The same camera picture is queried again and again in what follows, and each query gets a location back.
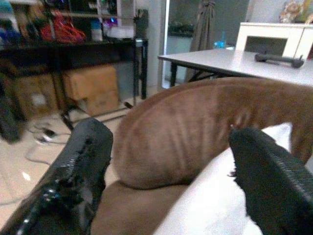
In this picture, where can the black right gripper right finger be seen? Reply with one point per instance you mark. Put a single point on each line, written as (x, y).
(274, 186)

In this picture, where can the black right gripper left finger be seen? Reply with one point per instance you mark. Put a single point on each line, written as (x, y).
(73, 171)

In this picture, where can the pale plain pillow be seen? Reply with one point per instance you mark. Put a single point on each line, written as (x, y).
(207, 195)

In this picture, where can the brown round velvet sofa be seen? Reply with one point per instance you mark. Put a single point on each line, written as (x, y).
(171, 134)

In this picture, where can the brown cardboard box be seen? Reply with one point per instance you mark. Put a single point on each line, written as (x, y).
(36, 95)
(93, 85)

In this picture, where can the black shelf rack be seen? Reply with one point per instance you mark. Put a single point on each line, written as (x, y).
(73, 47)

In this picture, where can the black bar-shaped object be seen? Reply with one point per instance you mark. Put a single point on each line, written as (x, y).
(278, 59)

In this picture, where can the white table with black legs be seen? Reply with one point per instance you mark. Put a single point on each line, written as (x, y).
(232, 61)

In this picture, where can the red bundle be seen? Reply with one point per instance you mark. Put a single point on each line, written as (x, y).
(63, 30)

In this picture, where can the blue bottle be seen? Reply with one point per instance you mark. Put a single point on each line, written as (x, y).
(219, 42)

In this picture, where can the white cabinet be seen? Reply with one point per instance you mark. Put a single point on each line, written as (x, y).
(269, 29)

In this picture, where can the grey-brown tied curtain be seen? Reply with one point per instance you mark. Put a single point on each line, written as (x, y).
(204, 24)

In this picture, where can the colourful ornament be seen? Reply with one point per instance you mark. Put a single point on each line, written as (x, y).
(293, 11)

